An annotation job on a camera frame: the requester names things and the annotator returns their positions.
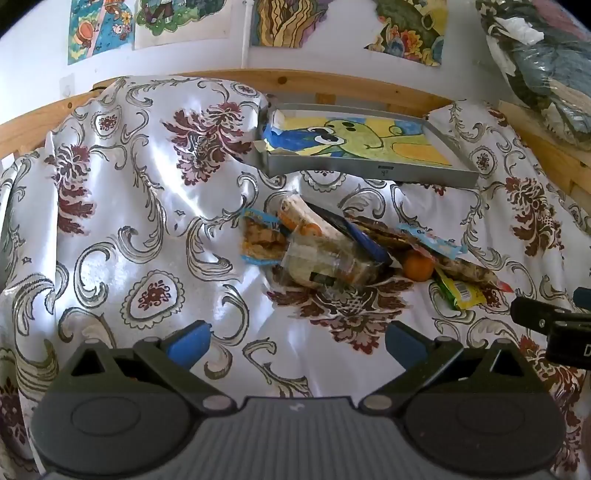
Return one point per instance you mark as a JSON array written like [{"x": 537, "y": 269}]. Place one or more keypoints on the white wall pipe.
[{"x": 246, "y": 37}]

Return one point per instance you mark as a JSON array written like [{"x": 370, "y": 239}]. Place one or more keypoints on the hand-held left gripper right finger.
[{"x": 406, "y": 344}]

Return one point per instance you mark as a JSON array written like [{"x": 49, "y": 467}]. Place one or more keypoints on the torn landscape wall poster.
[{"x": 411, "y": 32}]

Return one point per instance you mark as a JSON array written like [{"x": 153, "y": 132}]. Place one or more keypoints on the cartoon character wall poster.
[{"x": 92, "y": 27}]

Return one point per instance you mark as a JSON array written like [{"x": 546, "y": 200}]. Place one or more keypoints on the white wall socket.
[{"x": 67, "y": 85}]

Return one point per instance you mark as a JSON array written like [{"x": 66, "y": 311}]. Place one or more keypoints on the clear bread packet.
[{"x": 323, "y": 267}]

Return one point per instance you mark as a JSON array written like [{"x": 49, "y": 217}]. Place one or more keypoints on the blond figure wall poster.
[{"x": 184, "y": 18}]

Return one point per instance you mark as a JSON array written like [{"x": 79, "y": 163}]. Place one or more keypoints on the plastic bag of clothes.
[{"x": 545, "y": 69}]

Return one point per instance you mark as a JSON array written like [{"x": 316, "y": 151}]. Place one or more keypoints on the orange-brown fried snack packet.
[{"x": 466, "y": 272}]

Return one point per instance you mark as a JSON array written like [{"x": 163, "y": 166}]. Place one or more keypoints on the sandwich packet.
[{"x": 300, "y": 212}]

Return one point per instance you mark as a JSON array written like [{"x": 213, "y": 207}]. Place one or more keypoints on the blue-edged cookie packet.
[{"x": 263, "y": 240}]

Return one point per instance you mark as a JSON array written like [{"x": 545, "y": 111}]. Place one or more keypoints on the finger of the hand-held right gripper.
[
  {"x": 531, "y": 311},
  {"x": 584, "y": 297}
]

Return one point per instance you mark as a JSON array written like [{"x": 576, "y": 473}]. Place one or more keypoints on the yellow snack packet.
[{"x": 461, "y": 293}]

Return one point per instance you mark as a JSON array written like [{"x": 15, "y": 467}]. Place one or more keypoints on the wooden bed frame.
[{"x": 300, "y": 83}]

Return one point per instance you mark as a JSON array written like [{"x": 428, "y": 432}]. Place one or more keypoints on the blue and white snack packet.
[{"x": 434, "y": 242}]

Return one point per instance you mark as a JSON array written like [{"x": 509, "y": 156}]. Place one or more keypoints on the dark blue snack packet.
[{"x": 364, "y": 240}]

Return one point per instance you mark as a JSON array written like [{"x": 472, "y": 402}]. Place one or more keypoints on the grey shallow tray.
[{"x": 346, "y": 168}]

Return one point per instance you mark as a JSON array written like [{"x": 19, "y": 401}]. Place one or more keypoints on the orange fruit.
[{"x": 418, "y": 267}]

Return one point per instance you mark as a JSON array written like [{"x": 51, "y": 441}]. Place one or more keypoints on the floral printed blanket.
[{"x": 138, "y": 207}]

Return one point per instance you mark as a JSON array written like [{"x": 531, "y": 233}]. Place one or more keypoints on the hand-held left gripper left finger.
[{"x": 191, "y": 344}]

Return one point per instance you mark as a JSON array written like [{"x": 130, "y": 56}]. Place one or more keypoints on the brown snack packet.
[{"x": 383, "y": 233}]

